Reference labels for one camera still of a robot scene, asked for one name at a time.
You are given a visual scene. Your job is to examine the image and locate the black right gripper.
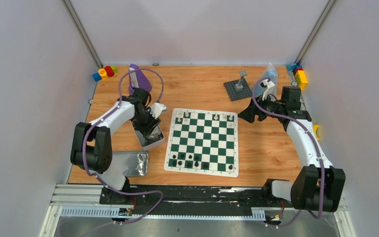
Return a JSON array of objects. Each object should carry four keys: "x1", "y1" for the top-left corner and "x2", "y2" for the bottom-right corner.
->
[{"x1": 237, "y1": 92, "x2": 284, "y2": 123}]

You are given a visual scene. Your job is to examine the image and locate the silver tin box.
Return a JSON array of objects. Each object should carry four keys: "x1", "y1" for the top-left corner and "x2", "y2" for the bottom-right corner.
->
[{"x1": 135, "y1": 125, "x2": 165, "y2": 151}]

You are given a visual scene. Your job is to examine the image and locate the silver tin lid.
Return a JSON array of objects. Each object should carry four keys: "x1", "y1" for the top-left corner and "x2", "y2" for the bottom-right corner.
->
[{"x1": 112, "y1": 151, "x2": 149, "y2": 177}]

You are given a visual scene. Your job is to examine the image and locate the green white chess board mat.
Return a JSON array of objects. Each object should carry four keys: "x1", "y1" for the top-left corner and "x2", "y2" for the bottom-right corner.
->
[{"x1": 164, "y1": 108, "x2": 239, "y2": 178}]

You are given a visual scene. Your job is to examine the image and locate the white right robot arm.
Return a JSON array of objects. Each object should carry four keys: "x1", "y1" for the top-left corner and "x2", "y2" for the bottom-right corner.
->
[{"x1": 238, "y1": 86, "x2": 346, "y2": 219}]

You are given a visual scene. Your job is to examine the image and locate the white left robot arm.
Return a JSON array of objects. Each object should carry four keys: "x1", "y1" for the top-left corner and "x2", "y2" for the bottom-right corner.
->
[{"x1": 70, "y1": 88, "x2": 167, "y2": 204}]

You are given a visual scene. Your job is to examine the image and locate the blue plastic bag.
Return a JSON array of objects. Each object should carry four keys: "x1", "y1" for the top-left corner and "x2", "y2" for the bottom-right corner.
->
[{"x1": 252, "y1": 63, "x2": 278, "y2": 97}]

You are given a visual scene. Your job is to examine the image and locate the grey lego baseplate with tower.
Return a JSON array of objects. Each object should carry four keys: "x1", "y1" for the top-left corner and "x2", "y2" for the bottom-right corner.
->
[{"x1": 224, "y1": 70, "x2": 252, "y2": 102}]

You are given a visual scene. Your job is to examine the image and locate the yellow red blue duplo bricks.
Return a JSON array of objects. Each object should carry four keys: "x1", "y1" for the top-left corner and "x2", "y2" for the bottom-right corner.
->
[{"x1": 286, "y1": 64, "x2": 308, "y2": 90}]

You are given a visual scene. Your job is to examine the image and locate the purple metronome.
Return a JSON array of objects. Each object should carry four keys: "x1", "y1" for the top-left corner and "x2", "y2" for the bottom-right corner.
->
[{"x1": 128, "y1": 64, "x2": 152, "y2": 94}]

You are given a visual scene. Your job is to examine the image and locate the yellow curved block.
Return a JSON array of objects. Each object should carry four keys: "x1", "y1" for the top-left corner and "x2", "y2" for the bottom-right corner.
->
[{"x1": 312, "y1": 124, "x2": 320, "y2": 141}]

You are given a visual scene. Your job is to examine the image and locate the colourful toy block stack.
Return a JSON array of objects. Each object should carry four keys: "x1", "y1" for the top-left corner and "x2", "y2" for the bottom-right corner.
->
[{"x1": 92, "y1": 65, "x2": 118, "y2": 82}]

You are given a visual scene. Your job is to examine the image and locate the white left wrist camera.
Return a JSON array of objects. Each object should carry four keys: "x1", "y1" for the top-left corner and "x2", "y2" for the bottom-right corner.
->
[{"x1": 150, "y1": 102, "x2": 167, "y2": 119}]

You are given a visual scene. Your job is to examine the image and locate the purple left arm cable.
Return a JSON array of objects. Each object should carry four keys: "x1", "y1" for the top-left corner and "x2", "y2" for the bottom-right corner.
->
[{"x1": 81, "y1": 68, "x2": 165, "y2": 197}]

